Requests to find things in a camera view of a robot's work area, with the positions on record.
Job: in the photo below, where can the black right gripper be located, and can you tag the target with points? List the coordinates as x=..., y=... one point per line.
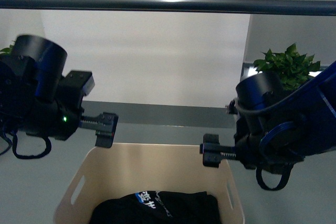
x=253, y=151

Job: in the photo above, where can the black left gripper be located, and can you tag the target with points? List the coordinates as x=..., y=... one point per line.
x=60, y=122

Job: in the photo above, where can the beige plastic laundry hamper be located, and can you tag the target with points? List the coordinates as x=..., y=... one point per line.
x=127, y=168

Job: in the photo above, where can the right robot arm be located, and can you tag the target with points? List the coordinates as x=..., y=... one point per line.
x=278, y=128

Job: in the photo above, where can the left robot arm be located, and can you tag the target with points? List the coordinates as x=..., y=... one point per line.
x=31, y=72

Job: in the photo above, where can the black printed t-shirt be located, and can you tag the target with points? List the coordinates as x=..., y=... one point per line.
x=158, y=207

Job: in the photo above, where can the right green potted plant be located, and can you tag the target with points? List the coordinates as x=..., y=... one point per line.
x=292, y=68

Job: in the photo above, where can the green potted plant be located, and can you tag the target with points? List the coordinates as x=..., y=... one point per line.
x=7, y=50
x=292, y=68

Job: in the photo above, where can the left green potted plant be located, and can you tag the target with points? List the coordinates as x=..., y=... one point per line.
x=7, y=50

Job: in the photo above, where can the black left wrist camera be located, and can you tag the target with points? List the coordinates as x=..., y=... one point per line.
x=75, y=86

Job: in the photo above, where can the dark grey hanger rail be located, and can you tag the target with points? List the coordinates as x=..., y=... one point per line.
x=257, y=7

